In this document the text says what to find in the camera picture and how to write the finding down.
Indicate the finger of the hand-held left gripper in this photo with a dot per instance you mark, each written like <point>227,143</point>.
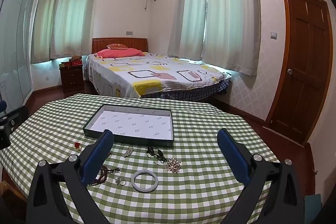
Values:
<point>15,119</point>

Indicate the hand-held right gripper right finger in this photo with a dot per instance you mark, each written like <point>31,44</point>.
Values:
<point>233,158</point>

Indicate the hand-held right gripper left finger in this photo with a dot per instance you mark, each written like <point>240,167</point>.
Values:
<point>99,154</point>

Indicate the small red knot charm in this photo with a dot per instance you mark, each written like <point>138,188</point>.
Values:
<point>77,145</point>

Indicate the silver rhinestone brooch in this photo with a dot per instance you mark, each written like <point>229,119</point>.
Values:
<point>128,152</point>

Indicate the white jade bangle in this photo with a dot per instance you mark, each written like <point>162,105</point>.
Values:
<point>134,181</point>

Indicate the green shallow box tray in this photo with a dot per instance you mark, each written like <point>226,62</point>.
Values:
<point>131,121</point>

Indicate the gold pearl jewelry cluster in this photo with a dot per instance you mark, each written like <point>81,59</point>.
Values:
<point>173,165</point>

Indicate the black hair clip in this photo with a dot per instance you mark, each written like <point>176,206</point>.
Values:
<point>150,151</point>

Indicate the green checked tablecloth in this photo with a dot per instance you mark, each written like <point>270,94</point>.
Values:
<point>183,187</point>

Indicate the dark wooden nightstand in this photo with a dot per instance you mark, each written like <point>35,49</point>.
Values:
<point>72,79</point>

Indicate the glass wardrobe door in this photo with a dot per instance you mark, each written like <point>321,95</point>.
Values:
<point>15,43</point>

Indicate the red box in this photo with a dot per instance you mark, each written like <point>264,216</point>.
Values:
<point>75,64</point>

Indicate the teal flat object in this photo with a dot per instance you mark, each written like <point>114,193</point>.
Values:
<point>313,209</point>

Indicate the bed with patterned sheet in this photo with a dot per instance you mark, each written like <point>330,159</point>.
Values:
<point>157,74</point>

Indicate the pink pillow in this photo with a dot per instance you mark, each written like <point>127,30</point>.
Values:
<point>118,53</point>

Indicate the white curtain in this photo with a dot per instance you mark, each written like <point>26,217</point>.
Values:
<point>187,8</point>
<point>231,16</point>
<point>43,16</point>
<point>78,11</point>

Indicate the red embroidered cushion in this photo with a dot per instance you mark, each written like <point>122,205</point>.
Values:
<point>116,45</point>

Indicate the wooden headboard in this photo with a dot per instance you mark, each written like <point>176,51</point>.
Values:
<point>99,44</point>

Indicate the wooden door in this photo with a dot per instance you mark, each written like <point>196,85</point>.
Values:
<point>302,61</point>

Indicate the light switch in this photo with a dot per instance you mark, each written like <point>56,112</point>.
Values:
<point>274,35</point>

